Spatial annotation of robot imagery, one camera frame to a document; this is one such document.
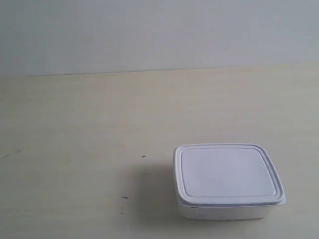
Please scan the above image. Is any white lidded plastic container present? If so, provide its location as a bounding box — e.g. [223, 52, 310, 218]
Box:
[173, 143, 287, 220]

